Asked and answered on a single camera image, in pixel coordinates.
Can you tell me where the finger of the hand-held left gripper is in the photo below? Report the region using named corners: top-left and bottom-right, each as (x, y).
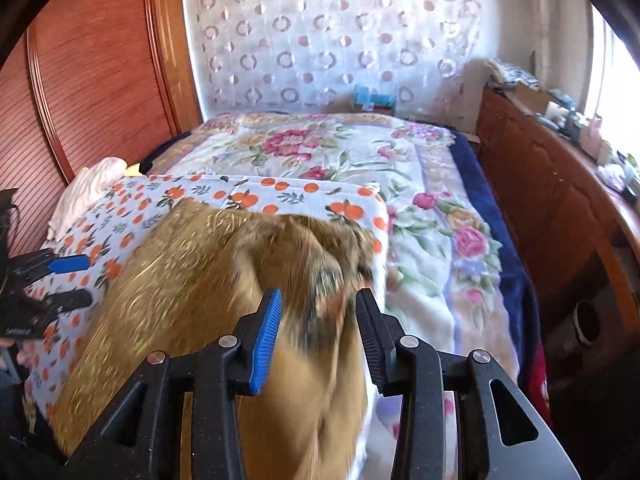
top-left (11, 252), bottom-right (92, 284)
top-left (42, 288), bottom-right (95, 319)

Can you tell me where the person's left hand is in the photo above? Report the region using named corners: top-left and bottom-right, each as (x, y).
top-left (0, 337), bottom-right (36, 386)

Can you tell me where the dark round pot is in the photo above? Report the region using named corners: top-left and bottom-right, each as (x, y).
top-left (570, 300), bottom-right (604, 347)

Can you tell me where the bright window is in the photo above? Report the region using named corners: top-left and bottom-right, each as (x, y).
top-left (582, 5), bottom-right (640, 171)

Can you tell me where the wooden headboard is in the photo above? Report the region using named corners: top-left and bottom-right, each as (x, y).
top-left (0, 0), bottom-right (204, 257)

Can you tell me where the floral bed blanket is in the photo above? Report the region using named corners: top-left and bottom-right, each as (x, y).
top-left (145, 130), bottom-right (551, 411)

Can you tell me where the pale pink cloth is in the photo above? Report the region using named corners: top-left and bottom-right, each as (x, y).
top-left (47, 157), bottom-right (129, 241)

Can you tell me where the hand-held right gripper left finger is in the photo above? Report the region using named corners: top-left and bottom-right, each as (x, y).
top-left (65, 287), bottom-right (284, 480)

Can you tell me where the folded patterned cloth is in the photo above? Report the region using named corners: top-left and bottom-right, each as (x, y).
top-left (482, 57), bottom-right (542, 89)

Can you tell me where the teal tissue pack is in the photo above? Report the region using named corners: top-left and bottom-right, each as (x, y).
top-left (354, 84), bottom-right (396, 106)

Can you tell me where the brown patterned garment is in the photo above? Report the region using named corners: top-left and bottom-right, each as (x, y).
top-left (50, 197), bottom-right (387, 480)

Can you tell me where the white circle pattern curtain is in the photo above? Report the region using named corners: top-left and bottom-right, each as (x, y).
top-left (180, 0), bottom-right (489, 134)

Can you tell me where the orange fruit print quilt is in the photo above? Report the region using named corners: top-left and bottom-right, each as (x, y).
top-left (25, 172), bottom-right (392, 480)

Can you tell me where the brown wooden cabinet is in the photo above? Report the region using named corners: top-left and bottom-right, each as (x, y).
top-left (475, 85), bottom-right (640, 392)

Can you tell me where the red cloth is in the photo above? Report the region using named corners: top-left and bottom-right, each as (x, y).
top-left (520, 345), bottom-right (554, 427)

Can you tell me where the pink bottle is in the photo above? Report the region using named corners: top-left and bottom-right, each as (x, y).
top-left (581, 115), bottom-right (604, 159)

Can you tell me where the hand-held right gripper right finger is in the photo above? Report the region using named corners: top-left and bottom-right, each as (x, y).
top-left (355, 287), bottom-right (584, 480)

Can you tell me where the cardboard box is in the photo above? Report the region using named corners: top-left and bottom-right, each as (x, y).
top-left (515, 82), bottom-right (552, 114)

